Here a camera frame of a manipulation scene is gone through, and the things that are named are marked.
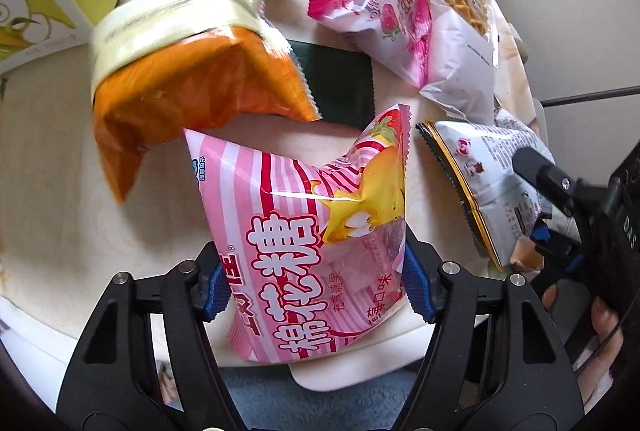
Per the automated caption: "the pink white strawberry snack packet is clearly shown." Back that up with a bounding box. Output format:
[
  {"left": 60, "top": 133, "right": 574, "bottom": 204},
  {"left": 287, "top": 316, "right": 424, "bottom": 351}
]
[{"left": 307, "top": 0, "right": 496, "bottom": 127}]

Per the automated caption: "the white flat board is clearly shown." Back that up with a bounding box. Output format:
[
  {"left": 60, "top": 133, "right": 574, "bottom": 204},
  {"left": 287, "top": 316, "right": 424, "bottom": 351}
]
[{"left": 289, "top": 306, "right": 433, "bottom": 393}]

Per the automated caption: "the orange snack packet cream top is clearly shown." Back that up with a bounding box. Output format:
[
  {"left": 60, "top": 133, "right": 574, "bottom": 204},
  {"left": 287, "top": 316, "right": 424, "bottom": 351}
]
[{"left": 90, "top": 0, "right": 323, "bottom": 204}]

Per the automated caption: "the blue grey cloth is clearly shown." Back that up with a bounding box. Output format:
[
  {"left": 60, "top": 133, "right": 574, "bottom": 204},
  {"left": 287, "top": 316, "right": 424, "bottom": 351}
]
[{"left": 220, "top": 363, "right": 418, "bottom": 431}]

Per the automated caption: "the person's right hand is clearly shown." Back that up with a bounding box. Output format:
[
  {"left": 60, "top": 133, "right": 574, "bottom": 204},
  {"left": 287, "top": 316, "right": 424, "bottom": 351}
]
[{"left": 542, "top": 283, "right": 626, "bottom": 407}]

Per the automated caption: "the pink striped marshmallow packet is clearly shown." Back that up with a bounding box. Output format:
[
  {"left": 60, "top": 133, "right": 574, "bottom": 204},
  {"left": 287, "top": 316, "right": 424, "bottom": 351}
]
[{"left": 182, "top": 104, "right": 413, "bottom": 364}]

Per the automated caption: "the white snack packet gold edge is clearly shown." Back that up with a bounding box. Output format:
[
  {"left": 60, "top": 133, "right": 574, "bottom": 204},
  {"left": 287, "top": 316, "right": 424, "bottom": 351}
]
[{"left": 415, "top": 108, "right": 556, "bottom": 269}]

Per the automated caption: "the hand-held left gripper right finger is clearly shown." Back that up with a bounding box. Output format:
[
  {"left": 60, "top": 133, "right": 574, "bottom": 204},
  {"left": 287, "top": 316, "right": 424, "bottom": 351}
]
[{"left": 400, "top": 238, "right": 586, "bottom": 431}]

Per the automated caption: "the black cable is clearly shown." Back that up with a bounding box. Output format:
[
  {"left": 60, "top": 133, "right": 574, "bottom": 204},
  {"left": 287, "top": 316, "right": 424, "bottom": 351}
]
[{"left": 542, "top": 88, "right": 640, "bottom": 108}]

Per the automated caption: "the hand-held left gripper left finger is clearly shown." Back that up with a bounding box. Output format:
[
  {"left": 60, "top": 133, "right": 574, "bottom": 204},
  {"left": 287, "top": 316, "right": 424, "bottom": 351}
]
[{"left": 55, "top": 241, "right": 241, "bottom": 431}]

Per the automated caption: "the dark green packet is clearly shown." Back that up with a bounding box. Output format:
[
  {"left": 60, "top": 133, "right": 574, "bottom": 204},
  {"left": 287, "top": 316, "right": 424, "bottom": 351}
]
[{"left": 287, "top": 38, "right": 376, "bottom": 129}]

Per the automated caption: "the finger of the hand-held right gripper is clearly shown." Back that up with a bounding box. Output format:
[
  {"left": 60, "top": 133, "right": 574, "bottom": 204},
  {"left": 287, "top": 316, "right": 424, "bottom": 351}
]
[
  {"left": 530, "top": 220, "right": 582, "bottom": 271},
  {"left": 512, "top": 146, "right": 583, "bottom": 213}
]

